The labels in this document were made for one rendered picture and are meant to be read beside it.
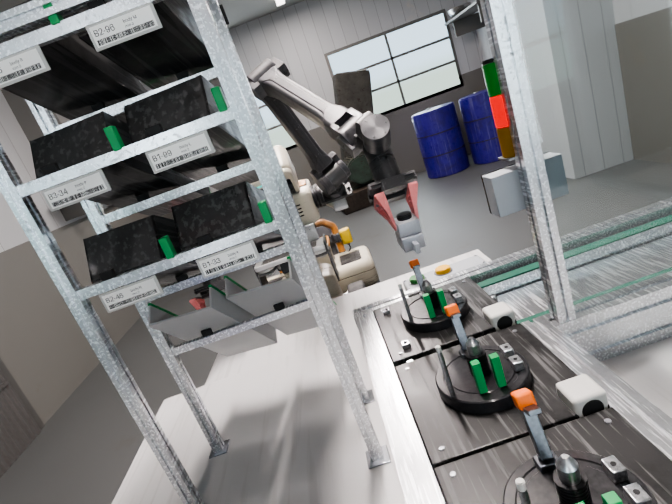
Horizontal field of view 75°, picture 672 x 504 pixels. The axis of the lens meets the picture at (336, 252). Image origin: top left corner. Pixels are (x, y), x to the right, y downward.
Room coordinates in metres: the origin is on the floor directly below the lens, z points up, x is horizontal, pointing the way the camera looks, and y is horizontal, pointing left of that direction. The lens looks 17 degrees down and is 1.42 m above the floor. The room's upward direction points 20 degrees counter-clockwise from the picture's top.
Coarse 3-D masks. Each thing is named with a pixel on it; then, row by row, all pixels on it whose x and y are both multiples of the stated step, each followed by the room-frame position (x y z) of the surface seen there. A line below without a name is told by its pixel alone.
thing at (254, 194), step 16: (224, 192) 0.69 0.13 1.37; (240, 192) 0.68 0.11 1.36; (256, 192) 0.71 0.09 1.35; (176, 208) 0.71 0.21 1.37; (192, 208) 0.70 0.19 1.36; (208, 208) 0.69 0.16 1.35; (224, 208) 0.68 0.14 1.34; (240, 208) 0.67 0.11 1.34; (256, 208) 0.68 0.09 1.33; (176, 224) 0.70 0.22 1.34; (192, 224) 0.69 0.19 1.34; (208, 224) 0.68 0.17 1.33; (224, 224) 0.67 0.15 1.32; (240, 224) 0.66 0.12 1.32; (256, 224) 0.66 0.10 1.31; (192, 240) 0.68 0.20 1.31; (256, 240) 0.74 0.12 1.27; (272, 240) 0.77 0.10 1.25
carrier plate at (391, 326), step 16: (464, 288) 0.89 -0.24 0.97; (480, 288) 0.87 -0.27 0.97; (400, 304) 0.93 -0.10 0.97; (480, 304) 0.80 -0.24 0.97; (384, 320) 0.88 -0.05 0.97; (400, 320) 0.85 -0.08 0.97; (464, 320) 0.76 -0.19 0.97; (480, 320) 0.74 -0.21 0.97; (384, 336) 0.81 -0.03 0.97; (400, 336) 0.79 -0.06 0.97; (416, 336) 0.77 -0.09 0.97; (432, 336) 0.75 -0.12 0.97; (448, 336) 0.73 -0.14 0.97; (480, 336) 0.71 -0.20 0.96; (400, 352) 0.73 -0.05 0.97; (416, 352) 0.72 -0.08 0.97; (432, 352) 0.71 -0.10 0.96
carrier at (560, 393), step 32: (448, 352) 0.68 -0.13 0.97; (480, 352) 0.57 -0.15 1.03; (512, 352) 0.58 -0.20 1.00; (544, 352) 0.59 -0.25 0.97; (416, 384) 0.63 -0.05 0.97; (448, 384) 0.54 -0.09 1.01; (480, 384) 0.52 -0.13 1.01; (512, 384) 0.52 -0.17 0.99; (544, 384) 0.52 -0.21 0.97; (576, 384) 0.48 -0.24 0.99; (416, 416) 0.55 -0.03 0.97; (448, 416) 0.53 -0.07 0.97; (480, 416) 0.51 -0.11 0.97; (512, 416) 0.49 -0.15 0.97; (544, 416) 0.47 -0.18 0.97; (576, 416) 0.45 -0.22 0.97; (448, 448) 0.47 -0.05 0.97; (480, 448) 0.46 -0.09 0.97
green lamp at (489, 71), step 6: (486, 66) 0.70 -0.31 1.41; (492, 66) 0.69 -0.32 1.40; (486, 72) 0.70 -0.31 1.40; (492, 72) 0.69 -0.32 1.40; (486, 78) 0.70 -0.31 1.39; (492, 78) 0.69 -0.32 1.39; (486, 84) 0.71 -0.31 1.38; (492, 84) 0.69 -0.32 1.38; (498, 84) 0.69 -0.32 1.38; (492, 90) 0.70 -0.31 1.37; (498, 90) 0.69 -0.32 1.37; (492, 96) 0.70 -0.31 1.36
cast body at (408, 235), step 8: (400, 216) 0.84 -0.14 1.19; (408, 216) 0.83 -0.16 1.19; (400, 224) 0.82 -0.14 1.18; (408, 224) 0.82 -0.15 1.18; (416, 224) 0.82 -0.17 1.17; (400, 232) 0.82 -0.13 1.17; (408, 232) 0.82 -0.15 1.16; (416, 232) 0.82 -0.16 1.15; (400, 240) 0.84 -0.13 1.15; (408, 240) 0.82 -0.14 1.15; (416, 240) 0.82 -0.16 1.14; (424, 240) 0.82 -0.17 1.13; (408, 248) 0.82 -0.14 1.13; (416, 248) 0.80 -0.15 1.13
